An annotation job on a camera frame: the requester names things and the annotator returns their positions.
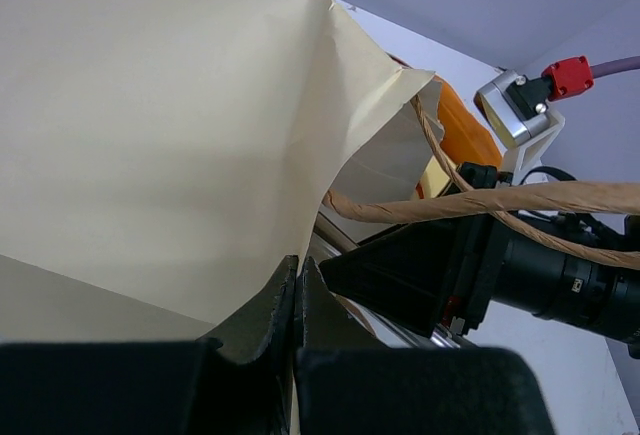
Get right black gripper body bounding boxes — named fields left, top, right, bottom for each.
left=449, top=162, right=639, bottom=358

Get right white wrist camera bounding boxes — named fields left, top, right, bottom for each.
left=474, top=70, right=565, bottom=184

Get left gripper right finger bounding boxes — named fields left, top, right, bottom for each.
left=294, top=258, right=554, bottom=434

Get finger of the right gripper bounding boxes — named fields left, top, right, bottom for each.
left=319, top=219, right=467, bottom=337

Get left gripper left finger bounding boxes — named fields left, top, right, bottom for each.
left=1, top=256, right=298, bottom=434

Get metal tongs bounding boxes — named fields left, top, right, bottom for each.
left=308, top=212, right=474, bottom=349

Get small round fake bun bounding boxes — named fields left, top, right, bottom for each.
left=434, top=76, right=503, bottom=168

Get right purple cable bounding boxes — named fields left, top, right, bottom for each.
left=540, top=54, right=640, bottom=103

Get beige paper bag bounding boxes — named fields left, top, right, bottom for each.
left=0, top=0, right=640, bottom=331

